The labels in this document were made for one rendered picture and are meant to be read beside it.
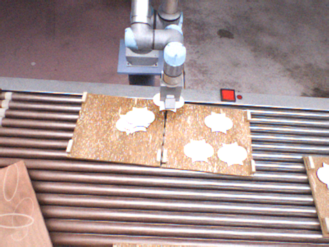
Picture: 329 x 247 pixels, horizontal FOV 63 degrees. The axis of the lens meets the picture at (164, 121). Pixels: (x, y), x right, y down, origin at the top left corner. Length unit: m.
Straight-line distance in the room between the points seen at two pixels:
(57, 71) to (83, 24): 0.72
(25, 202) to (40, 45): 2.25
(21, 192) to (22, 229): 0.14
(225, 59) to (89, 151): 2.08
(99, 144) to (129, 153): 0.14
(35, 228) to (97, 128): 0.49
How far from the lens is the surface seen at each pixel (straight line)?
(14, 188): 1.15
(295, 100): 1.62
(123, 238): 1.14
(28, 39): 3.27
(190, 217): 1.16
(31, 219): 1.09
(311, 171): 1.40
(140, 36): 1.04
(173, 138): 1.26
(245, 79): 2.88
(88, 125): 1.31
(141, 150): 1.22
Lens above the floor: 2.04
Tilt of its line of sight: 58 degrees down
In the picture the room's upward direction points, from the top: 7 degrees clockwise
